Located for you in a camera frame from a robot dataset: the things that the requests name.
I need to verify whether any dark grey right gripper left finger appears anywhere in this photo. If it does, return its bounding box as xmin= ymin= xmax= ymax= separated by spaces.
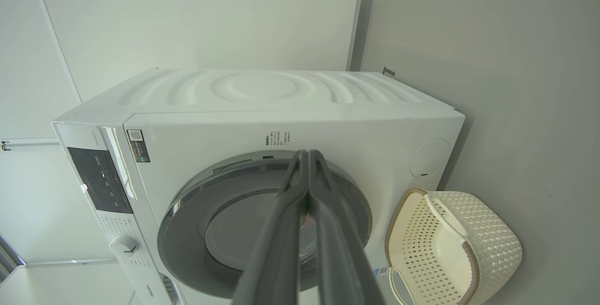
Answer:
xmin=233 ymin=150 xmax=311 ymax=305

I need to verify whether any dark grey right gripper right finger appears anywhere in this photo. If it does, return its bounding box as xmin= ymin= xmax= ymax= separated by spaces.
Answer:
xmin=308 ymin=150 xmax=386 ymax=305

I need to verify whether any black round washer door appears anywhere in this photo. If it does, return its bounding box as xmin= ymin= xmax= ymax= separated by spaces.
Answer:
xmin=157 ymin=151 xmax=373 ymax=299

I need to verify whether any white front-load washing machine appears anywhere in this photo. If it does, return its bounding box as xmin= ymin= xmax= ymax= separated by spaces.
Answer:
xmin=52 ymin=67 xmax=466 ymax=305

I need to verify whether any cream perforated laundry basket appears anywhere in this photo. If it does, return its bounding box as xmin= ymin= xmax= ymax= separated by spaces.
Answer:
xmin=384 ymin=188 xmax=523 ymax=305

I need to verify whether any white round control knob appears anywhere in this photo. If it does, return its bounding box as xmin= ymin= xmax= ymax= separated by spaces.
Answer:
xmin=109 ymin=235 xmax=140 ymax=260

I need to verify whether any dark QR code sticker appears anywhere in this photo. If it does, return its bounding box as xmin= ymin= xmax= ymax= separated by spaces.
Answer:
xmin=127 ymin=129 xmax=150 ymax=164

